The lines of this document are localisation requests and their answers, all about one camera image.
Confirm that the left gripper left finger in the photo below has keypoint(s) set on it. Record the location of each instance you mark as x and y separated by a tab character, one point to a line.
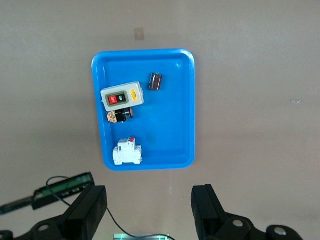
85	217

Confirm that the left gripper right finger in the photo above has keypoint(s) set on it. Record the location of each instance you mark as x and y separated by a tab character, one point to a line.
210	212

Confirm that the clear tape scrap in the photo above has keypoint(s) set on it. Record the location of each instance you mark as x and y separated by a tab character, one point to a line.
295	101

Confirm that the brown tape patch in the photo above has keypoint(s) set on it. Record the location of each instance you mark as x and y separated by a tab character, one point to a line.
139	33

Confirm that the green circuit board module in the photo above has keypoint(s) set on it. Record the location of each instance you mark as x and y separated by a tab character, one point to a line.
65	186

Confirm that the white circuit breaker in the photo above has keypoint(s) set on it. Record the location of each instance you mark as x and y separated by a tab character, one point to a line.
126	155

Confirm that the blue plastic tray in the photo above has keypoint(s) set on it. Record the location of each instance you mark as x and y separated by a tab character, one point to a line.
167	125

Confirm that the dark brown capacitor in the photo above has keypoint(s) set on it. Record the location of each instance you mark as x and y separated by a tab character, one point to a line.
155	81

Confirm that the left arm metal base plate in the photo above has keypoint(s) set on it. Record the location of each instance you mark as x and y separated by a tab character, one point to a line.
142	237

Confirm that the grey on-off switch box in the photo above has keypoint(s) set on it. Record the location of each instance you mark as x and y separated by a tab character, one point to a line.
117	87

